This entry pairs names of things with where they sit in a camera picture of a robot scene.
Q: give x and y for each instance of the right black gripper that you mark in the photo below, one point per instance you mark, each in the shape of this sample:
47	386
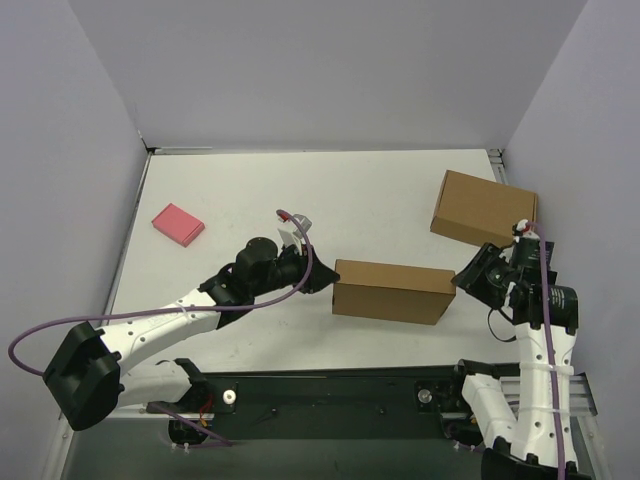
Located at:
484	270

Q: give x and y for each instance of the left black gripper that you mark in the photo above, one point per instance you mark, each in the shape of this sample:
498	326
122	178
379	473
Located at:
310	268

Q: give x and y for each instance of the brown cardboard box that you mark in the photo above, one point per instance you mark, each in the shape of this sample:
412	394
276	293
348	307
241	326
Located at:
397	293
478	211

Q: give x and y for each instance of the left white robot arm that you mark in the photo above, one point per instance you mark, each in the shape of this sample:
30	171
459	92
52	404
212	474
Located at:
94	371

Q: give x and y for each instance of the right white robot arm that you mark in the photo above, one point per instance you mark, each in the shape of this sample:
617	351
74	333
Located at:
533	440

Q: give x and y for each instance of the folded brown cardboard box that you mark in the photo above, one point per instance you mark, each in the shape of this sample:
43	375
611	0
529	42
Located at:
478	211

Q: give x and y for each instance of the small pink box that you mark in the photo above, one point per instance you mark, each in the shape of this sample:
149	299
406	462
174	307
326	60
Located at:
178	225

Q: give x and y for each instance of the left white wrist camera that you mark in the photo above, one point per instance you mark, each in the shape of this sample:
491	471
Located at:
292	229

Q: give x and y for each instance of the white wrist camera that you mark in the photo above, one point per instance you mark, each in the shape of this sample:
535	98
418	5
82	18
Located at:
523	228
292	229

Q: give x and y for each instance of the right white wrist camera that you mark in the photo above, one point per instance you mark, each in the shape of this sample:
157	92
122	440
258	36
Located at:
523	228

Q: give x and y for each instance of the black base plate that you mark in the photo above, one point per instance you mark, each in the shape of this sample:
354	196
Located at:
395	403

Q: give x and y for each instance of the aluminium frame rail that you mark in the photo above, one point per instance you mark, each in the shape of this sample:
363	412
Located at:
582	402

